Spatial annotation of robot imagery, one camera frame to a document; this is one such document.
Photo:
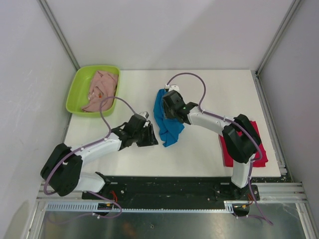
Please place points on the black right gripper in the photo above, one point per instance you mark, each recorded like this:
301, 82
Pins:
167, 113

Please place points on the left aluminium corner post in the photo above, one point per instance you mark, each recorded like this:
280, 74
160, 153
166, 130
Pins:
48, 13

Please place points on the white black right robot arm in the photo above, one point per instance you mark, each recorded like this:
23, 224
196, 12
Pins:
216, 123

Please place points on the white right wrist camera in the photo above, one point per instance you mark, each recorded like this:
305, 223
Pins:
173, 88

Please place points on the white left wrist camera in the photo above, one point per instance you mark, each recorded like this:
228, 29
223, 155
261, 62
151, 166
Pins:
144, 114

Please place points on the right aluminium corner post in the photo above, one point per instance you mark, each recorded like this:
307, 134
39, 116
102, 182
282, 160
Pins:
283, 27

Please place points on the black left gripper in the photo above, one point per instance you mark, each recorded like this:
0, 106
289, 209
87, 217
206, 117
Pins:
150, 139

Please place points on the grey slotted cable duct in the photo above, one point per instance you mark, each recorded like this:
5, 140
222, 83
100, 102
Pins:
207, 207

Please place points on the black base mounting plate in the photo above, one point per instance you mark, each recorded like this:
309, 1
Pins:
218, 188

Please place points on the pink t shirt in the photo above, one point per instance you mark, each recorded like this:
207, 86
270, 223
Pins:
103, 85

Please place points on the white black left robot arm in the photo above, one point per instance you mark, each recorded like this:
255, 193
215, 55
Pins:
63, 173

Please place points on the aluminium frame rail front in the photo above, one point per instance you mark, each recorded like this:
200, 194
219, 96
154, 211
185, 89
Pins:
267, 192

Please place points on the aluminium corner post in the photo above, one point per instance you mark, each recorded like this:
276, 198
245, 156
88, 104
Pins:
48, 13
283, 27

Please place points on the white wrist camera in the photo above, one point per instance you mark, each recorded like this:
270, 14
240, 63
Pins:
144, 114
173, 88

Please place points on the green plastic basin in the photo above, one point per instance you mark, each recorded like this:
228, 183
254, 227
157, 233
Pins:
79, 89

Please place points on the blue t shirt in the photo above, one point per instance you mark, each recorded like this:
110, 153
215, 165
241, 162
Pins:
169, 129

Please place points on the folded red t shirt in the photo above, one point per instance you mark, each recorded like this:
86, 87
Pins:
237, 147

